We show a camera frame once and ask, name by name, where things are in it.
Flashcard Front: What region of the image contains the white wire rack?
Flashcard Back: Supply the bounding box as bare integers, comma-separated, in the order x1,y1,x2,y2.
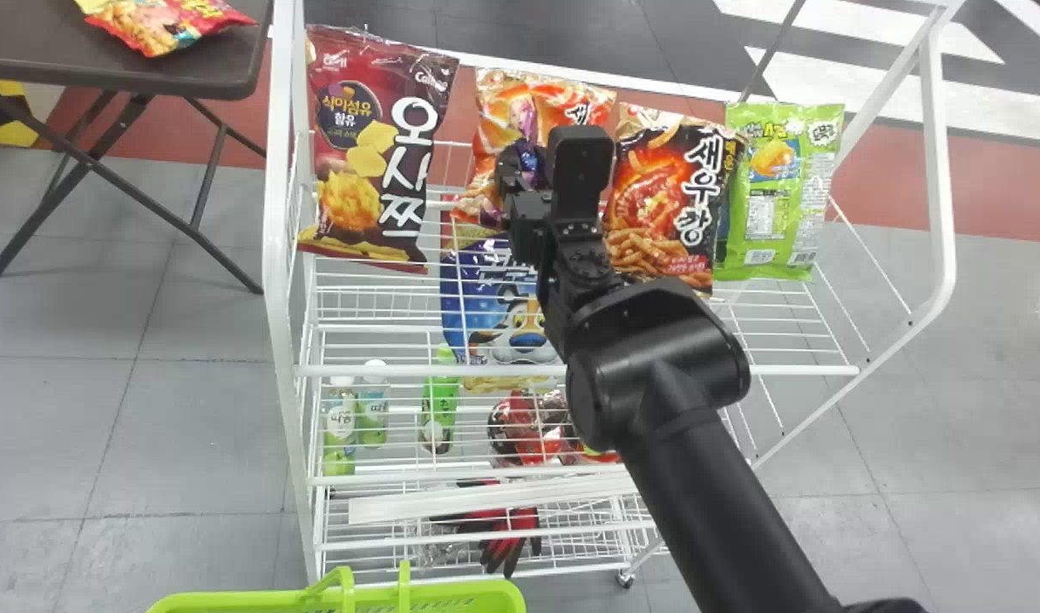
262,0,969,590

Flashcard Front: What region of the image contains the green snack packet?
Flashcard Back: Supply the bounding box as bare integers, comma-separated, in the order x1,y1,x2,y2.
712,101,846,283

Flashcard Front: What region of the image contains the blue snack packet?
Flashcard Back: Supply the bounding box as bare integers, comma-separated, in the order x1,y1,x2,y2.
440,237,569,394

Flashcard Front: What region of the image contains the pale green bottle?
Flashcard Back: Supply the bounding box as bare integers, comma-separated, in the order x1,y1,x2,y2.
323,377,357,477
357,358,391,449

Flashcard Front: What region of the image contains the green basket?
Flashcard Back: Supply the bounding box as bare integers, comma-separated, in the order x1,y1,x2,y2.
146,562,528,613

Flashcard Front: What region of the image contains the red yellow snack packet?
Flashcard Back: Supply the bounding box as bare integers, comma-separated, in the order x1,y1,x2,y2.
72,0,257,59

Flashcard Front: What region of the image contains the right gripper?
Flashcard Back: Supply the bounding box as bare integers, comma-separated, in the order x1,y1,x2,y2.
495,142,558,268

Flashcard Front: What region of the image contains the maroon snack packet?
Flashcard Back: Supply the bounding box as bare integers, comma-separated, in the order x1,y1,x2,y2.
297,24,460,275

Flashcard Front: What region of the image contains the dark side table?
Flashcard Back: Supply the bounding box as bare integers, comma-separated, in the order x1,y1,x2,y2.
0,0,275,295

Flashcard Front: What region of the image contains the black orange snack packet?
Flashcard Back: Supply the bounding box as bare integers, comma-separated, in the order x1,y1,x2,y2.
603,102,747,296

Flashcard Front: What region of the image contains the yellow black striped post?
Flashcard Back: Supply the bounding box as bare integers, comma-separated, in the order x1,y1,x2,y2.
0,78,43,148

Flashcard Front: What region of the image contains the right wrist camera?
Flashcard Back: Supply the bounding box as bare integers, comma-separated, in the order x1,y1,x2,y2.
547,125,616,226

